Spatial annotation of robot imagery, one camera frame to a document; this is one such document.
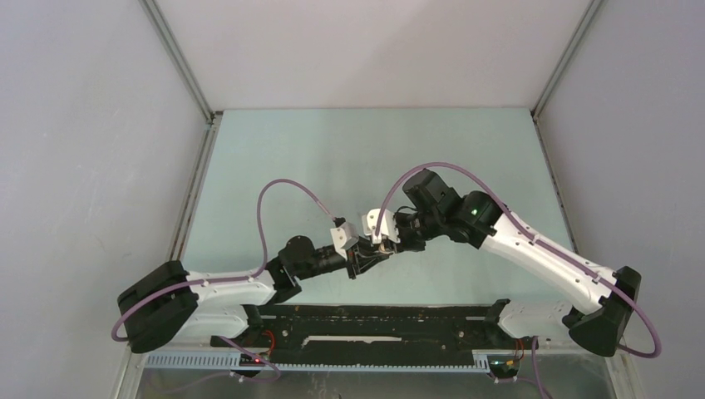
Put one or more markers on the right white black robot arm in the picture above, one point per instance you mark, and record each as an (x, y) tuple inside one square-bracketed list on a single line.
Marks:
[(598, 301)]

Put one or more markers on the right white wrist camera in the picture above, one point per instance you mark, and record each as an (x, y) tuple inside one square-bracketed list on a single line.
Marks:
[(371, 223)]

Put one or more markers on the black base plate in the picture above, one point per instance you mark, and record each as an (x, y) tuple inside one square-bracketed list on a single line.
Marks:
[(372, 335)]

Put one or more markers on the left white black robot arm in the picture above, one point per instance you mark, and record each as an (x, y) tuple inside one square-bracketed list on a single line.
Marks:
[(171, 304)]

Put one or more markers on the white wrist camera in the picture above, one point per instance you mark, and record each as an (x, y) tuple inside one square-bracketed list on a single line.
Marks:
[(371, 223), (344, 236)]

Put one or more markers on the aluminium frame rail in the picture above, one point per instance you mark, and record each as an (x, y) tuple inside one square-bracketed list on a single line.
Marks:
[(505, 345)]

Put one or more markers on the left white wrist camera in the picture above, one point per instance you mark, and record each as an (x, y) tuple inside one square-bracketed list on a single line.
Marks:
[(344, 236)]

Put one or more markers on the white slotted cable duct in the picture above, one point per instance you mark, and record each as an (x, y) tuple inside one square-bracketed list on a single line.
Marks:
[(234, 361)]

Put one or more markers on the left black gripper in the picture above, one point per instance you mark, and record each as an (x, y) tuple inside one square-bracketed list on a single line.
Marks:
[(363, 256)]

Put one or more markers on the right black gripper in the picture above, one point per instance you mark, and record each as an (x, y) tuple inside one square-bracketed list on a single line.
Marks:
[(403, 244)]

